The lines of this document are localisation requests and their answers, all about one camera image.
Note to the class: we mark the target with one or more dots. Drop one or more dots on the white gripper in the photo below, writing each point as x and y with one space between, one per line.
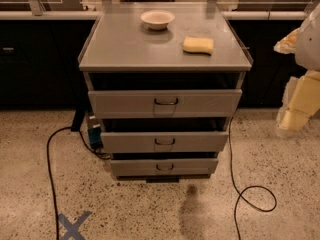
309 47

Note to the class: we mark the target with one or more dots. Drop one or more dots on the grey top drawer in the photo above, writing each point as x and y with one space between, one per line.
164 103

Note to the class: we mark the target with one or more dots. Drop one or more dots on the grey drawer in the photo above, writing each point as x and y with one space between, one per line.
134 168
164 103
149 142

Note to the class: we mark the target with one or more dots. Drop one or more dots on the grey drawer cabinet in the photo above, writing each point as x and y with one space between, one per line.
123 54

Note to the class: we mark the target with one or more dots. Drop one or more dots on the grey middle drawer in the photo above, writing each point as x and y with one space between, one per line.
149 142

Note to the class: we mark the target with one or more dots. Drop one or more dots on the grey bottom drawer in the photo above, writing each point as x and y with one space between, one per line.
134 168

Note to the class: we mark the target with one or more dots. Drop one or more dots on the yellow sponge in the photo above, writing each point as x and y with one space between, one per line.
198 45

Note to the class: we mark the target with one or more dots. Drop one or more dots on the white bowl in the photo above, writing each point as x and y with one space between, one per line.
157 19

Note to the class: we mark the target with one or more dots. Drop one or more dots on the blue power box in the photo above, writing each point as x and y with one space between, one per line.
94 132

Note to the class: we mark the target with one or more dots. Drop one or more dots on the dark lab counter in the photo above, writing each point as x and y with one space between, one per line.
39 63

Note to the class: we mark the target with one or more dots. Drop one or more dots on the blue tape cross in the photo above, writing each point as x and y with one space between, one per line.
72 229

